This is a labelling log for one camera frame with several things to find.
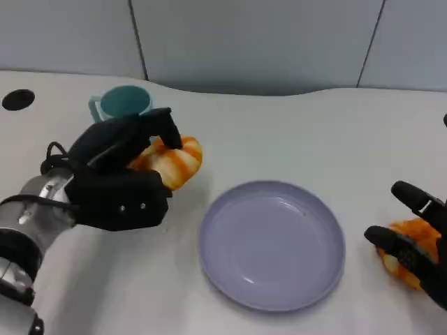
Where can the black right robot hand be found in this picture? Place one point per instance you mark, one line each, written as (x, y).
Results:
(419, 244)

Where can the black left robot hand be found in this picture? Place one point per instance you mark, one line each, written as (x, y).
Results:
(118, 181)

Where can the orange and white bread roll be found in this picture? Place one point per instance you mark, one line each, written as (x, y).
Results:
(174, 160)
(415, 230)

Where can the pale green mug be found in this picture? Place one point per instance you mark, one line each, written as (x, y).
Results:
(122, 103)

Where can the lilac plate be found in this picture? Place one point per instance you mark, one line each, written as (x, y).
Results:
(272, 244)

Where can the grey partition panel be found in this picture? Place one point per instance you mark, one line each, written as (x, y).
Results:
(251, 45)
(66, 38)
(405, 45)

